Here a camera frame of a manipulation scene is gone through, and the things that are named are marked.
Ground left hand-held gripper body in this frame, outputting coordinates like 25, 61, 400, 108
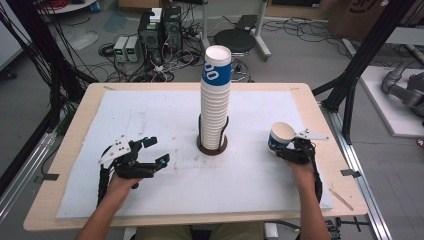
98, 134, 158, 181

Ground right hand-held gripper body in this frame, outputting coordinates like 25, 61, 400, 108
286, 128, 330, 166

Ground blue printed paper cup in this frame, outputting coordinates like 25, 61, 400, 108
267, 121, 297, 155

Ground brown round cup holder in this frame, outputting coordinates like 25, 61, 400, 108
196, 114, 230, 157

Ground stack of white paper cups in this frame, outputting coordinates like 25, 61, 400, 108
199, 44, 233, 151

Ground person's left hand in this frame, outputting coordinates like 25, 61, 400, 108
109, 172, 143, 198

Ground person's right hand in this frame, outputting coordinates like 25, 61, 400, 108
286, 159, 317, 188

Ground white foam mat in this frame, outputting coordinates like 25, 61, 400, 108
56, 89, 334, 220

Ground thin wooden stick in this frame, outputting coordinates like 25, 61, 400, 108
328, 187, 355, 212

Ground person's legs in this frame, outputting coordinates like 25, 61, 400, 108
134, 222, 265, 240

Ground white platform board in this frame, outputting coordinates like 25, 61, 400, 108
359, 64, 424, 138

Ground grey power supply box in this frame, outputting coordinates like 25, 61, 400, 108
124, 35, 141, 64
112, 35, 130, 63

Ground black computer tower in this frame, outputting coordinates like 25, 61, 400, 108
137, 11, 165, 65
162, 5, 184, 54

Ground white metal stand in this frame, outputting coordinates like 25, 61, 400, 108
199, 0, 273, 63

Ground black round stool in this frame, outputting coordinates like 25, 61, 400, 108
213, 28, 257, 84

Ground small white box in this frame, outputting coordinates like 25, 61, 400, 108
149, 7, 163, 24

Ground dark flat device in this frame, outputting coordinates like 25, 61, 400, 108
234, 14, 260, 32

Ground brown cardboard box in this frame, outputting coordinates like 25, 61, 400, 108
327, 0, 398, 42

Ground white round table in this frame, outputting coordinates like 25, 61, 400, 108
35, 0, 102, 15

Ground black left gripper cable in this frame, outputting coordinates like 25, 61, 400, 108
95, 165, 112, 208

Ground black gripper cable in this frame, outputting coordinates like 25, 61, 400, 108
310, 156, 324, 205
95, 165, 112, 208

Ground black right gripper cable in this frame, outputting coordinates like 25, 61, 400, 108
310, 156, 324, 205

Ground aluminium rail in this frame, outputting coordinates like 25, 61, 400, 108
0, 130, 58, 224
319, 101, 395, 240

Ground tangle of floor cables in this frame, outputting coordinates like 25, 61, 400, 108
96, 43, 203, 84

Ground black metal frame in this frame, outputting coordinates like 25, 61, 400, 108
311, 0, 424, 145

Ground black frame with cables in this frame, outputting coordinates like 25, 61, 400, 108
0, 0, 99, 196

